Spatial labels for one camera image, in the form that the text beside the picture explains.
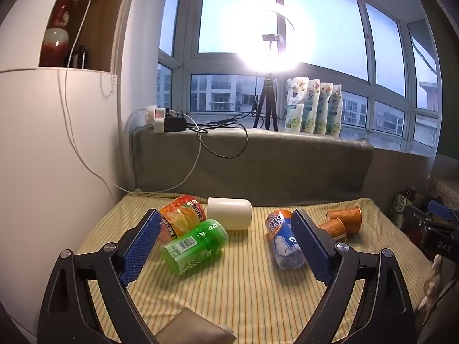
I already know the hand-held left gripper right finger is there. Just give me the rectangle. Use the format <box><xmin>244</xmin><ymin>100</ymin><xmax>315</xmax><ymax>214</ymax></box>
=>
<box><xmin>290</xmin><ymin>208</ymin><xmax>419</xmax><ymax>344</ymax></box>

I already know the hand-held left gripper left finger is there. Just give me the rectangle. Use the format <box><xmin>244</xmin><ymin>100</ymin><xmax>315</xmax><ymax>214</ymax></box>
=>
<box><xmin>38</xmin><ymin>208</ymin><xmax>169</xmax><ymax>344</ymax></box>

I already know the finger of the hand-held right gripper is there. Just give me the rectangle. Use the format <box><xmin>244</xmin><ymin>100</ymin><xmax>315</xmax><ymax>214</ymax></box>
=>
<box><xmin>404</xmin><ymin>200</ymin><xmax>459</xmax><ymax>230</ymax></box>

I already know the copper paper cup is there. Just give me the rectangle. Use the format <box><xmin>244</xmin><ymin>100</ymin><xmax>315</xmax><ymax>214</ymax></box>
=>
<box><xmin>316</xmin><ymin>218</ymin><xmax>347</xmax><ymax>243</ymax></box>
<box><xmin>326</xmin><ymin>207</ymin><xmax>362</xmax><ymax>236</ymax></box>

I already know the blue and orange cup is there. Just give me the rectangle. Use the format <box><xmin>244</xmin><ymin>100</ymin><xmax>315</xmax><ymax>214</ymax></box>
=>
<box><xmin>265</xmin><ymin>209</ymin><xmax>306</xmax><ymax>270</ymax></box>

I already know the orange fruit print cup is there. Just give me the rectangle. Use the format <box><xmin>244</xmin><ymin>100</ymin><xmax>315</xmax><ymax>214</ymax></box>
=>
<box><xmin>158</xmin><ymin>194</ymin><xmax>208</xmax><ymax>248</ymax></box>

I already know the white cup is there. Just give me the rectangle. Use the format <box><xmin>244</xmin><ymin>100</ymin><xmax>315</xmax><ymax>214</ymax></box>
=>
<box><xmin>207</xmin><ymin>197</ymin><xmax>253</xmax><ymax>231</ymax></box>

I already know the green bag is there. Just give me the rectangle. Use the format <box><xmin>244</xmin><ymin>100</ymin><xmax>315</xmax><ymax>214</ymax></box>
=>
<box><xmin>390</xmin><ymin>188</ymin><xmax>425</xmax><ymax>235</ymax></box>

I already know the pale figurine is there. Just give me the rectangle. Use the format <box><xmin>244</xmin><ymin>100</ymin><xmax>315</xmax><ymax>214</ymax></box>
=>
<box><xmin>418</xmin><ymin>254</ymin><xmax>445</xmax><ymax>325</ymax></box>

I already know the yellow striped cloth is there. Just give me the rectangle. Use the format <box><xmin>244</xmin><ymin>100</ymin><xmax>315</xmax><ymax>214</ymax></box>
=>
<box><xmin>73</xmin><ymin>191</ymin><xmax>436</xmax><ymax>344</ymax></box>

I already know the brown cardboard piece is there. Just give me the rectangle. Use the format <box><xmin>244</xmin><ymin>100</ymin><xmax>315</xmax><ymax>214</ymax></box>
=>
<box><xmin>152</xmin><ymin>309</ymin><xmax>238</xmax><ymax>344</ymax></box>

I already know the white cabinet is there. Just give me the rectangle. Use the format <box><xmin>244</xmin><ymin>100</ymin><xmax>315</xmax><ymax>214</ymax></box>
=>
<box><xmin>0</xmin><ymin>0</ymin><xmax>139</xmax><ymax>334</ymax></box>

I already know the black power adapter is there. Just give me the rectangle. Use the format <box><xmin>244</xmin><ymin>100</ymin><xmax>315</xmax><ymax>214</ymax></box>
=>
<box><xmin>165</xmin><ymin>112</ymin><xmax>188</xmax><ymax>132</ymax></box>

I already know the white power strip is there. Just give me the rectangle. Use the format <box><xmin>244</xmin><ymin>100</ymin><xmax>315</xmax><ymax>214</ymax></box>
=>
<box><xmin>144</xmin><ymin>105</ymin><xmax>171</xmax><ymax>134</ymax></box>

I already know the white refill pouch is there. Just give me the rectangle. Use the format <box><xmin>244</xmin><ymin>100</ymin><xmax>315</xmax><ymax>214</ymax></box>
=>
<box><xmin>302</xmin><ymin>78</ymin><xmax>322</xmax><ymax>135</ymax></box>
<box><xmin>285</xmin><ymin>76</ymin><xmax>309</xmax><ymax>133</ymax></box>
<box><xmin>326</xmin><ymin>84</ymin><xmax>343</xmax><ymax>137</ymax></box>
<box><xmin>315</xmin><ymin>82</ymin><xmax>335</xmax><ymax>136</ymax></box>

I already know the black tripod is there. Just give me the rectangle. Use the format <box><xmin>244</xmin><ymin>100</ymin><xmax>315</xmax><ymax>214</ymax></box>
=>
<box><xmin>253</xmin><ymin>73</ymin><xmax>279</xmax><ymax>132</ymax></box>

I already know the white framed window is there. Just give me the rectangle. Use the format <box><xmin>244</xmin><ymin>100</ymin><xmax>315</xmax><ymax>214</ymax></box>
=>
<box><xmin>157</xmin><ymin>0</ymin><xmax>442</xmax><ymax>158</ymax></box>

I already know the dark bottle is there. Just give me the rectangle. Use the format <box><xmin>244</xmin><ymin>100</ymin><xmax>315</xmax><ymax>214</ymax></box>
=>
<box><xmin>65</xmin><ymin>45</ymin><xmax>87</xmax><ymax>69</ymax></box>

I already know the red and white vase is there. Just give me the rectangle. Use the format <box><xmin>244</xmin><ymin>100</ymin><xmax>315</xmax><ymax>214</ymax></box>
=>
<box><xmin>41</xmin><ymin>0</ymin><xmax>77</xmax><ymax>68</ymax></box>

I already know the short white cable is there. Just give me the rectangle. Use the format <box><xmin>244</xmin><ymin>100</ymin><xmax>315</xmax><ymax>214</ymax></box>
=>
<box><xmin>133</xmin><ymin>114</ymin><xmax>208</xmax><ymax>197</ymax></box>

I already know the black cable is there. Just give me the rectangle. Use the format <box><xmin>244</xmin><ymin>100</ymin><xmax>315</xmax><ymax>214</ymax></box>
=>
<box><xmin>179</xmin><ymin>95</ymin><xmax>262</xmax><ymax>158</ymax></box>

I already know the long white cable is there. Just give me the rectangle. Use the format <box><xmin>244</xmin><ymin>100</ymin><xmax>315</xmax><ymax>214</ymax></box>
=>
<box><xmin>57</xmin><ymin>0</ymin><xmax>144</xmax><ymax>197</ymax></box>

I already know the white bead cord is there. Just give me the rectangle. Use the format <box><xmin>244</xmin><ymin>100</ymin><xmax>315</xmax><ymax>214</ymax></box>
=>
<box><xmin>100</xmin><ymin>0</ymin><xmax>124</xmax><ymax>98</ymax></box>

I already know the ring light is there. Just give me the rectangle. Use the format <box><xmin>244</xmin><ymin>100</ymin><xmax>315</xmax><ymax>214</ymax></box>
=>
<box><xmin>219</xmin><ymin>0</ymin><xmax>318</xmax><ymax>74</ymax></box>

